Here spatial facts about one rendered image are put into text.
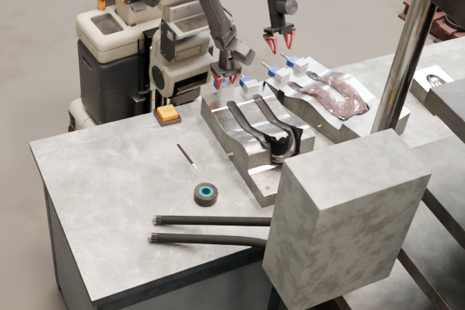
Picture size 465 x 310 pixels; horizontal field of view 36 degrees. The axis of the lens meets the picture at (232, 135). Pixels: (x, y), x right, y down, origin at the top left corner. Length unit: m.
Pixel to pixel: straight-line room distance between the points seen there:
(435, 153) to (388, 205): 0.38
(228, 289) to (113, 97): 1.14
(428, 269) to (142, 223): 0.89
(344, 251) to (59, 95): 2.57
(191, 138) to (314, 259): 1.05
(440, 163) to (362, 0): 3.19
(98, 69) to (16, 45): 1.35
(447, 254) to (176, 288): 0.83
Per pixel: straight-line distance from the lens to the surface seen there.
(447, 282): 2.03
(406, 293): 2.29
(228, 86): 2.58
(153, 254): 2.21
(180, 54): 2.86
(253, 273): 2.44
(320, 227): 1.54
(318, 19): 4.74
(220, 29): 2.36
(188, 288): 2.33
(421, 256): 2.05
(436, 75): 2.99
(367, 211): 1.60
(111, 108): 3.22
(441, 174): 1.92
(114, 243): 2.24
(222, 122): 2.51
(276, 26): 2.65
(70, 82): 4.06
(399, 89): 1.78
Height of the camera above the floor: 2.57
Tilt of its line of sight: 43 degrees down
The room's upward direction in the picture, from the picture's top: 7 degrees clockwise
